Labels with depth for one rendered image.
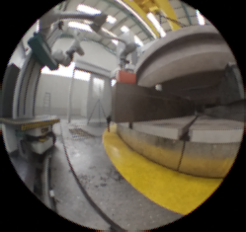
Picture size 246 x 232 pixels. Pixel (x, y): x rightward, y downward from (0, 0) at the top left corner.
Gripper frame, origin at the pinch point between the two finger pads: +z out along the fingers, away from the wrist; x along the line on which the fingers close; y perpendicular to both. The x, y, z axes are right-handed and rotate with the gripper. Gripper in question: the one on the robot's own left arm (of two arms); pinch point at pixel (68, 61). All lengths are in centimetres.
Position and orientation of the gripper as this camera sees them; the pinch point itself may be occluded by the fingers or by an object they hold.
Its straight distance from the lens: 107.3
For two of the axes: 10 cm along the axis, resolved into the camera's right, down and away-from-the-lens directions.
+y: 9.5, 0.1, 3.1
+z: 0.0, 10.0, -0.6
